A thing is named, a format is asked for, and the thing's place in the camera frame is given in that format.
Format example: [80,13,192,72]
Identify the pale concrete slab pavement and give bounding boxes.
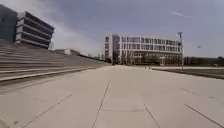
[0,64,224,128]

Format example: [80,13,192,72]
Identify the white building with window grid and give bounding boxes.
[103,33,184,67]

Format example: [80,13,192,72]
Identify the low white building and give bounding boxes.
[54,48,82,57]

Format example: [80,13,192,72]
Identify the tall thin pole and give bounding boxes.
[177,31,185,71]

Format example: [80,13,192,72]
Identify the wide grey concrete steps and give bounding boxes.
[0,39,111,88]

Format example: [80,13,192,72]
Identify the grey building with banded floors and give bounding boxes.
[0,3,56,51]

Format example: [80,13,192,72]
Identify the dark low raised ground strip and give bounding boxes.
[151,67,224,80]

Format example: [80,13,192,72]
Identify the dark low long building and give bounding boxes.
[183,55,224,67]

